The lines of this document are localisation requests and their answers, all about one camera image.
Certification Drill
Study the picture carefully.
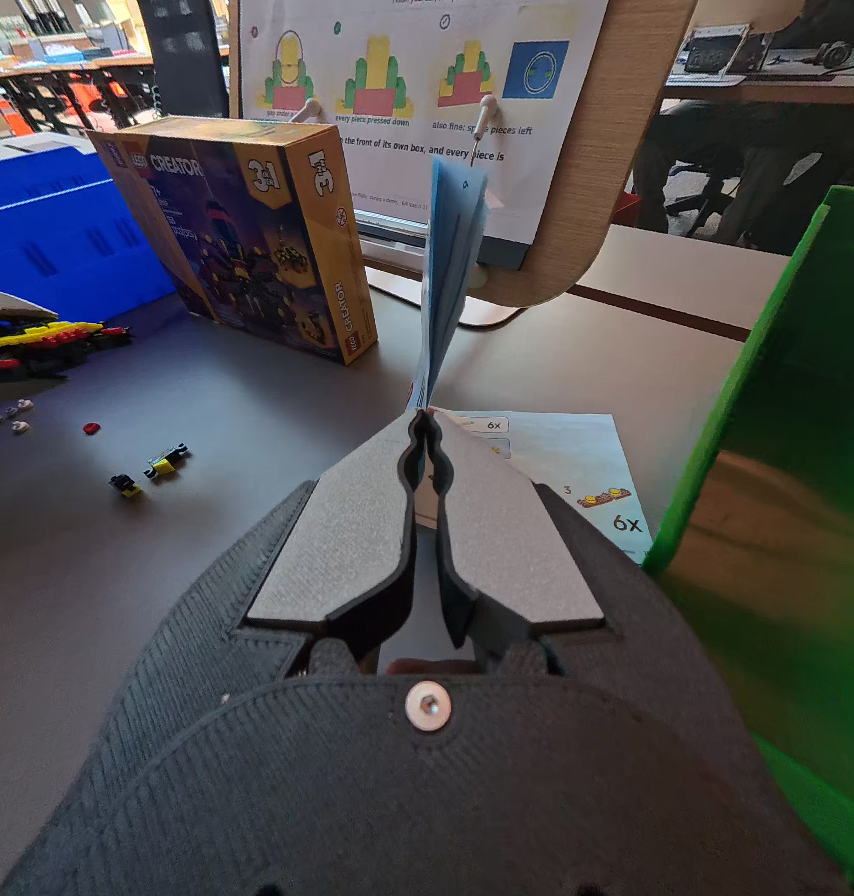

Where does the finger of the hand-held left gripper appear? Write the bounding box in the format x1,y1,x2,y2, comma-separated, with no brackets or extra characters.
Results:
0,286,58,324

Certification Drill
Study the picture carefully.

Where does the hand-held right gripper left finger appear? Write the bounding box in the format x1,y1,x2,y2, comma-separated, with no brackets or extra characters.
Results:
245,408,428,659

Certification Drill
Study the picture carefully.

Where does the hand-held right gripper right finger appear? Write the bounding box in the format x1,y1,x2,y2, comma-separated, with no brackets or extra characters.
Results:
426,409,606,665

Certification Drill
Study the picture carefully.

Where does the black yellow red lego model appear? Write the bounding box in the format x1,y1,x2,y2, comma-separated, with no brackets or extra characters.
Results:
0,321,133,382

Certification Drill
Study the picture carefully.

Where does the light blue instruction booklet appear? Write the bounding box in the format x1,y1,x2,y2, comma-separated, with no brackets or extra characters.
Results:
412,154,655,564

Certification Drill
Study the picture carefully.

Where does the long black yellow lego piece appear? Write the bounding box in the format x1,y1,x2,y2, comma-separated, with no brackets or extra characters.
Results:
144,443,190,480

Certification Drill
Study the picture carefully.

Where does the purple yellow lego box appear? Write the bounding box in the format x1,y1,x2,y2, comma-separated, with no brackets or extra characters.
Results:
85,115,379,366

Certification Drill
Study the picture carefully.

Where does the blue plastic bin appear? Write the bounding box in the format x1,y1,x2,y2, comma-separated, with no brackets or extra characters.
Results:
0,146,178,330

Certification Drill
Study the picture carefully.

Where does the black office chair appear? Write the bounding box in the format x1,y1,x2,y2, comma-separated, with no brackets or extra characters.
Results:
136,0,230,120

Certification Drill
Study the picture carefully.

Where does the white printed instruction sheet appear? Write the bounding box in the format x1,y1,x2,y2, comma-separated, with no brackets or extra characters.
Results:
239,0,610,246

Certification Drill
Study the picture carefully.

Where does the instruction sheet on wooden board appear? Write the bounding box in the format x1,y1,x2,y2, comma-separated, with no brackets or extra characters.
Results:
227,0,701,330

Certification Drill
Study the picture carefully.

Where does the green plastic bin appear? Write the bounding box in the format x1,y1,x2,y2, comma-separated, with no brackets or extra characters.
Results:
640,185,854,896

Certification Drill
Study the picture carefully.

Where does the white peg with wire hook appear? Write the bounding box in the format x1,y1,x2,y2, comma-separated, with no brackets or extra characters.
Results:
467,94,501,169

